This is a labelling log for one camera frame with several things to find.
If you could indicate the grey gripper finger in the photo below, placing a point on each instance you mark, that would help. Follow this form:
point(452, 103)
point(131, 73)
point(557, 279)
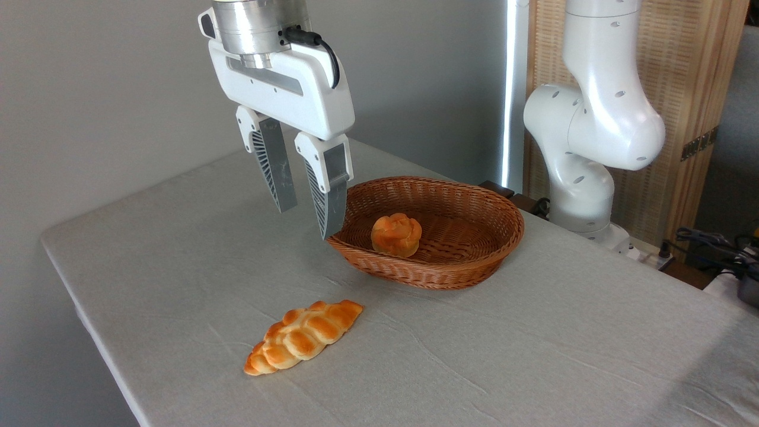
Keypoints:
point(332, 196)
point(274, 160)

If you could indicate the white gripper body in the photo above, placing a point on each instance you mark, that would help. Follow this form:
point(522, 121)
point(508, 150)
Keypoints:
point(284, 89)

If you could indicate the round knotted bread roll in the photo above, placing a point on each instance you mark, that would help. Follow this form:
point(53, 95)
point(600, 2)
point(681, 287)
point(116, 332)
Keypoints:
point(396, 236)

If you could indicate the long braided bread loaf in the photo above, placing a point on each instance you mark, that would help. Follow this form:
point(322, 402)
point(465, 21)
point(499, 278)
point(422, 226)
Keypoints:
point(302, 337)

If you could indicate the brown woven wicker basket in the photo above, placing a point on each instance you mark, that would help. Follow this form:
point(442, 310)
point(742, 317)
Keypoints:
point(462, 261)

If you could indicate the white vertical light strip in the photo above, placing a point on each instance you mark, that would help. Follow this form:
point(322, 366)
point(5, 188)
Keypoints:
point(514, 89)

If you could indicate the grey tablecloth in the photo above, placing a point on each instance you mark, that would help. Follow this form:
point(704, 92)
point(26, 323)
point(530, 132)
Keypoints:
point(533, 356)

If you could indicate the wooden slatted screen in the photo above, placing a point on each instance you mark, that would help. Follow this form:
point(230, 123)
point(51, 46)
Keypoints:
point(688, 59)

